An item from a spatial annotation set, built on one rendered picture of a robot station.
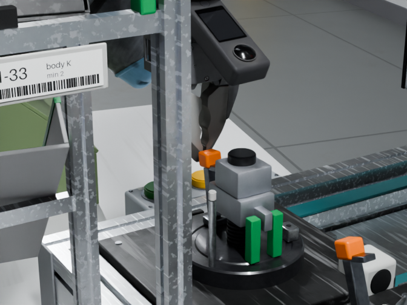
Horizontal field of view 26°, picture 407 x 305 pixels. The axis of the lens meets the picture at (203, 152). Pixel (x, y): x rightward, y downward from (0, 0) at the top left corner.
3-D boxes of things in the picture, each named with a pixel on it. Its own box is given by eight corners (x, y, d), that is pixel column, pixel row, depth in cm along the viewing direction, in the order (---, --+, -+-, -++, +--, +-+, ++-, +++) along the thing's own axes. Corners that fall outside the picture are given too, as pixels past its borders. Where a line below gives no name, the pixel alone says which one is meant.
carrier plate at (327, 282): (95, 256, 102) (95, 239, 101) (266, 209, 113) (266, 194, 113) (203, 360, 83) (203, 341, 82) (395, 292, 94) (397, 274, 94)
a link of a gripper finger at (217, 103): (201, 143, 106) (201, 69, 103) (228, 159, 102) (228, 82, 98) (178, 147, 105) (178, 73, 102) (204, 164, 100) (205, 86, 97)
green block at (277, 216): (266, 253, 94) (267, 211, 92) (275, 250, 95) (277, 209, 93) (272, 258, 93) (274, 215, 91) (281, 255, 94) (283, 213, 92)
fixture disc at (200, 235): (154, 247, 100) (154, 231, 99) (256, 219, 106) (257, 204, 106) (220, 303, 88) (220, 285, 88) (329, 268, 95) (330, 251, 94)
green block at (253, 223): (244, 260, 93) (244, 217, 91) (254, 257, 93) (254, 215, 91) (251, 265, 92) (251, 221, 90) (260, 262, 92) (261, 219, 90)
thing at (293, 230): (277, 235, 98) (277, 223, 97) (287, 232, 99) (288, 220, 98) (287, 242, 96) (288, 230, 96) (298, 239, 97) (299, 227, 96)
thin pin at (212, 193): (206, 264, 92) (206, 190, 89) (213, 262, 92) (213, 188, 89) (211, 268, 91) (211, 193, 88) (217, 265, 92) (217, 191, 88)
